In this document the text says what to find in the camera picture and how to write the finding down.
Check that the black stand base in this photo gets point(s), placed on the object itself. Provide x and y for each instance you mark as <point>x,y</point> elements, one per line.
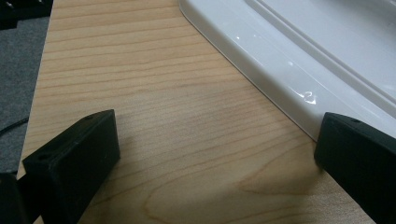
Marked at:
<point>21,11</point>

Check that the white plastic tray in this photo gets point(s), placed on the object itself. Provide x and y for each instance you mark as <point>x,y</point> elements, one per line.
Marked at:
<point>280,53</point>

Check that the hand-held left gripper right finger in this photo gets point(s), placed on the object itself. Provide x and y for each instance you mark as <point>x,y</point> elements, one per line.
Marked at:
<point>358,155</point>

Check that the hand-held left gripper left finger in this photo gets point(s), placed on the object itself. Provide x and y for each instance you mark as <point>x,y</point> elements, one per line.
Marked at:
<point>77,155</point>

